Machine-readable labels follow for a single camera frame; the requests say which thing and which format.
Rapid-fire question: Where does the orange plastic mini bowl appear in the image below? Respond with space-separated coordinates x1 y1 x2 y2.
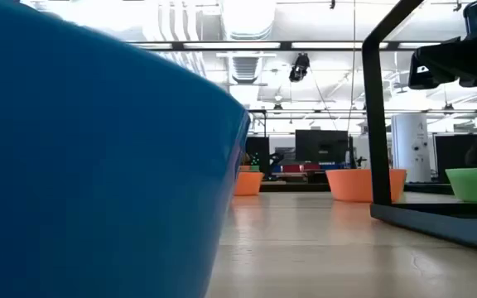
233 171 265 197
325 168 408 204

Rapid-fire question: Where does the blue plastic mini bowl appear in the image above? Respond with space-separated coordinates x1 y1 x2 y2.
0 0 251 298

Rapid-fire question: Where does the black partition panel row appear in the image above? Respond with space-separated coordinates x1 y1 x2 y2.
245 136 271 173

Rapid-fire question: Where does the black frame crossbar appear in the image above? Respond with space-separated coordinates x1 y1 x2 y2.
124 40 442 52

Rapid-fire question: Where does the black perforated tray with handle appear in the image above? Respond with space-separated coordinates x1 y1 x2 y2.
361 0 477 254

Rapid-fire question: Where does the silver round ventilation duct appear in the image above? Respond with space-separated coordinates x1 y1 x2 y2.
220 0 277 84

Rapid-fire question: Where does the black aluminium table frame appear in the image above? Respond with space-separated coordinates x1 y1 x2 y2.
258 180 455 195

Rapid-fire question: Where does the black ceiling-hung camera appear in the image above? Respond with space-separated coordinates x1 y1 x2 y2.
288 52 311 83

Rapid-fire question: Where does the black display screen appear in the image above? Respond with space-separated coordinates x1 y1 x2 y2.
295 129 349 163

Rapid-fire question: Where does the white round pillar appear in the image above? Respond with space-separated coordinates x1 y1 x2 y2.
390 113 432 183

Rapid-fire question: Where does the green plastic mini bowl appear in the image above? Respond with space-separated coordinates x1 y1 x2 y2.
445 166 477 204

